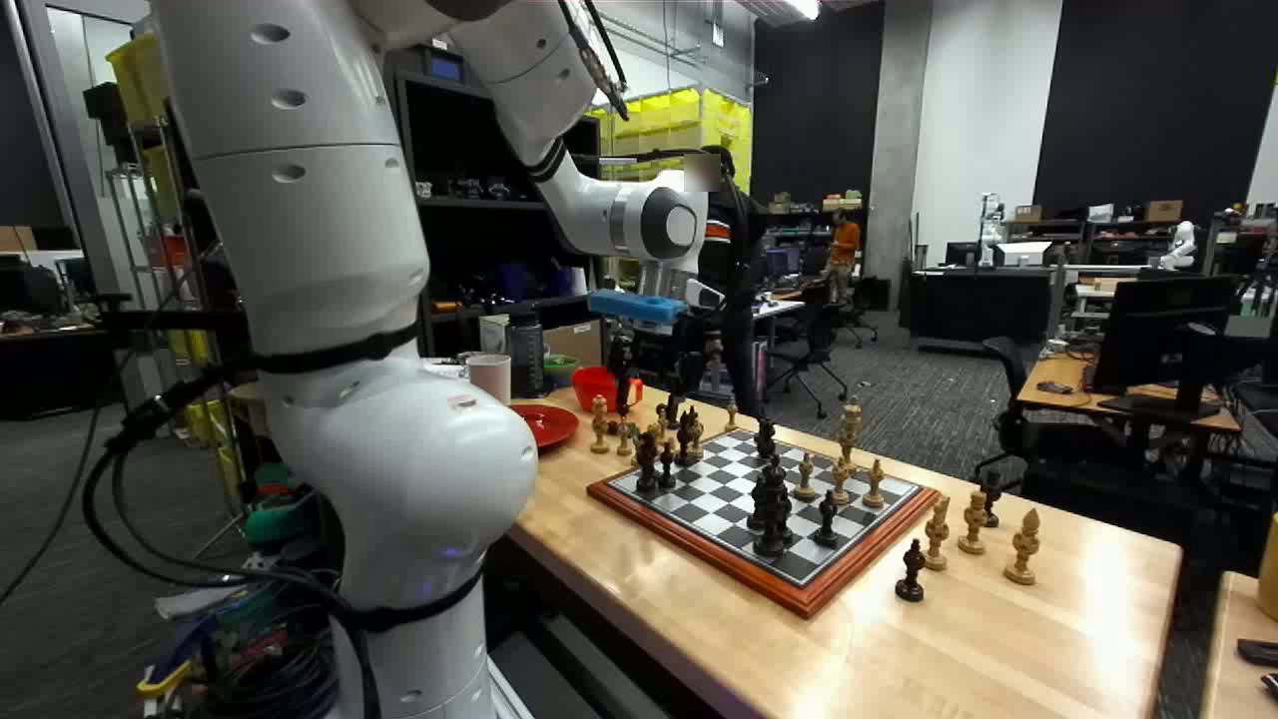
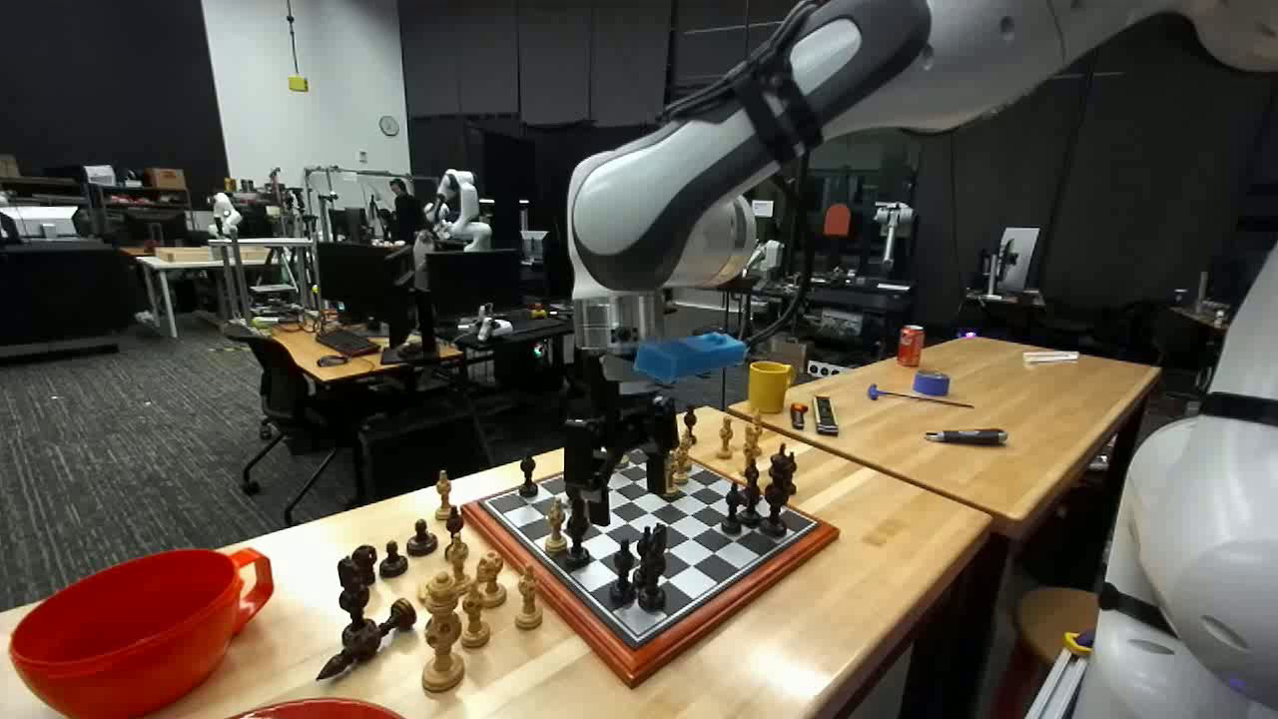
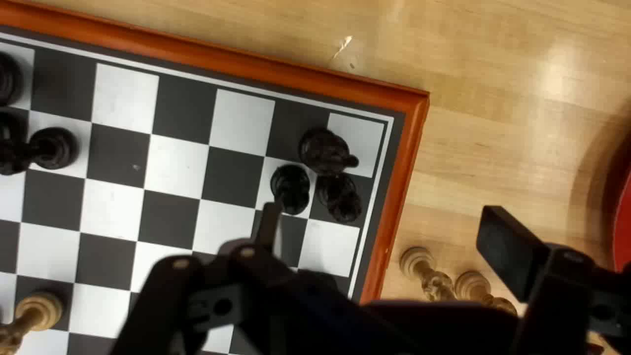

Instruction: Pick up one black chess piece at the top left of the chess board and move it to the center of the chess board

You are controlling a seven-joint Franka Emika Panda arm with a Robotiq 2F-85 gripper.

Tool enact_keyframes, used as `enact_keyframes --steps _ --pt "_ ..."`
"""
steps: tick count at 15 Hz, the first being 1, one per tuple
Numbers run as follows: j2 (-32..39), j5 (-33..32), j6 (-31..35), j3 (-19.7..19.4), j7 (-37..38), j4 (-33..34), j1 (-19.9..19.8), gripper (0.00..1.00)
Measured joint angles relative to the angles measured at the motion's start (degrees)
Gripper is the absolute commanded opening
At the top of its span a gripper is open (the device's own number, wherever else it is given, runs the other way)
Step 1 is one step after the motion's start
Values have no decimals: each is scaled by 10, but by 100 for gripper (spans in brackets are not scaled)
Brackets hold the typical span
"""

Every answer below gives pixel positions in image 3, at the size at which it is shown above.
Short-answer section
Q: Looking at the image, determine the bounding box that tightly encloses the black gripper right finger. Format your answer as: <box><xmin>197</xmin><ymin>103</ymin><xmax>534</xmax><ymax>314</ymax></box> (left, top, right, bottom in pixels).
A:
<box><xmin>477</xmin><ymin>206</ymin><xmax>548</xmax><ymax>302</ymax></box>

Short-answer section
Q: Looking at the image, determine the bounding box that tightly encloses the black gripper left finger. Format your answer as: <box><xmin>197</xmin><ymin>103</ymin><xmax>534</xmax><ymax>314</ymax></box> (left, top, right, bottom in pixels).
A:
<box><xmin>254</xmin><ymin>204</ymin><xmax>282</xmax><ymax>255</ymax></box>

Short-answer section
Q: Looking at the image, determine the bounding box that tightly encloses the black chess piece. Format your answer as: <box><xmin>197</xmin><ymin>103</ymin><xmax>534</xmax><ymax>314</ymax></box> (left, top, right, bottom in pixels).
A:
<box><xmin>297</xmin><ymin>129</ymin><xmax>359</xmax><ymax>176</ymax></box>
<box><xmin>315</xmin><ymin>174</ymin><xmax>363</xmax><ymax>223</ymax></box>
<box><xmin>27</xmin><ymin>127</ymin><xmax>79</xmax><ymax>170</ymax></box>
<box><xmin>270</xmin><ymin>166</ymin><xmax>309</xmax><ymax>215</ymax></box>
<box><xmin>0</xmin><ymin>113</ymin><xmax>31</xmax><ymax>176</ymax></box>
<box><xmin>0</xmin><ymin>54</ymin><xmax>23</xmax><ymax>107</ymax></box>

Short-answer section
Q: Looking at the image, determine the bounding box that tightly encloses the light wooden chess piece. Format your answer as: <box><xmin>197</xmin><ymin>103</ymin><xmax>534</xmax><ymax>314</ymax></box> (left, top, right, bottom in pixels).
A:
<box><xmin>0</xmin><ymin>292</ymin><xmax>65</xmax><ymax>355</ymax></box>
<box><xmin>453</xmin><ymin>271</ymin><xmax>516</xmax><ymax>314</ymax></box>
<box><xmin>398</xmin><ymin>247</ymin><xmax>455</xmax><ymax>302</ymax></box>

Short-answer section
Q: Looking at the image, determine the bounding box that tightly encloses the wooden framed chess board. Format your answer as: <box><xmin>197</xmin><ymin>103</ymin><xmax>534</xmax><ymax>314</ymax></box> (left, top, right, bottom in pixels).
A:
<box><xmin>0</xmin><ymin>4</ymin><xmax>428</xmax><ymax>355</ymax></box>

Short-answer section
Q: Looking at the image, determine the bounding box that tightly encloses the red plate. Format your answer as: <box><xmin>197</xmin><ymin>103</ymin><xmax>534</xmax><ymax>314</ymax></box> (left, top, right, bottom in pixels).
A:
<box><xmin>601</xmin><ymin>135</ymin><xmax>631</xmax><ymax>273</ymax></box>

